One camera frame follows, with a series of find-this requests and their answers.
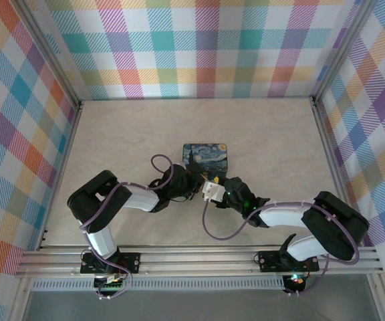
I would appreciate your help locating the starry night print tin box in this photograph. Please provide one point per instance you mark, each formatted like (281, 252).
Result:
(206, 157)

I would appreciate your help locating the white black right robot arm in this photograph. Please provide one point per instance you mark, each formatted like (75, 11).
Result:
(329, 220)

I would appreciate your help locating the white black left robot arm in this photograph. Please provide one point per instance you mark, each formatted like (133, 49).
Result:
(102, 207)

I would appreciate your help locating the lit controller board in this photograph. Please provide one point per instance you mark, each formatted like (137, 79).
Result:
(294, 281)

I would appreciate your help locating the green connector controller board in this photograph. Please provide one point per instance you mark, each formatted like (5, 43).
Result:
(110, 284)

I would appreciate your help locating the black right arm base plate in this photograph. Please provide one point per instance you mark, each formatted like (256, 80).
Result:
(269, 261)

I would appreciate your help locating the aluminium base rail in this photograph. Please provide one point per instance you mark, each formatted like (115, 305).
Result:
(196, 262)

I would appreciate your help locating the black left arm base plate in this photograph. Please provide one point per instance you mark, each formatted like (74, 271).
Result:
(129, 261)

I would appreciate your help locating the aluminium table side rail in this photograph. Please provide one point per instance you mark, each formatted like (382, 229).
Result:
(60, 174)
(334, 167)

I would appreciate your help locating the aluminium frame post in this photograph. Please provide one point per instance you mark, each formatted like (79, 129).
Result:
(50, 53)
(343, 50)

